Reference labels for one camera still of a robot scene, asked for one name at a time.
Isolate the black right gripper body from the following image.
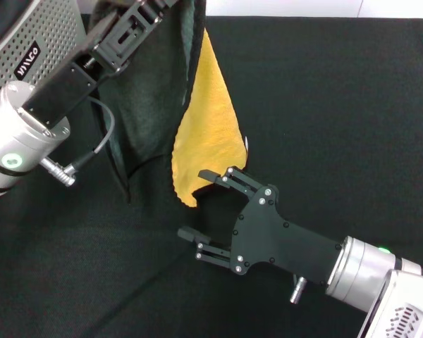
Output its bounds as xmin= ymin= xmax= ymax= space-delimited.
xmin=228 ymin=182 xmax=345 ymax=287

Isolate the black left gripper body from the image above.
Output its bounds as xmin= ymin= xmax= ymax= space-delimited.
xmin=20 ymin=4 xmax=135 ymax=127

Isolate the yellow towel with black back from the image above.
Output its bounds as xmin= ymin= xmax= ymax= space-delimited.
xmin=90 ymin=0 xmax=251 ymax=209

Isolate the grey perforated storage box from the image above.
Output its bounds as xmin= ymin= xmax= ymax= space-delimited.
xmin=0 ymin=0 xmax=84 ymax=105

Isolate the black tablecloth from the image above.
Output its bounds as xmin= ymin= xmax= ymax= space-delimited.
xmin=0 ymin=13 xmax=423 ymax=338

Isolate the right gripper cable with plug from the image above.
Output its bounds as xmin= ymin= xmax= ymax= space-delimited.
xmin=289 ymin=276 xmax=308 ymax=303

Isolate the gripper cable with plug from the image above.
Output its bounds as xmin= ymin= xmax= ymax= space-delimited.
xmin=39 ymin=96 xmax=116 ymax=188
xmin=289 ymin=276 xmax=308 ymax=303

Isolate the left gripper cable with plug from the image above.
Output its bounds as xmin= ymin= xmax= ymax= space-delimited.
xmin=39 ymin=96 xmax=116 ymax=188

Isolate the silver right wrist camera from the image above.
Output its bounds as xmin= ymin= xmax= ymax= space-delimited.
xmin=355 ymin=269 xmax=423 ymax=338

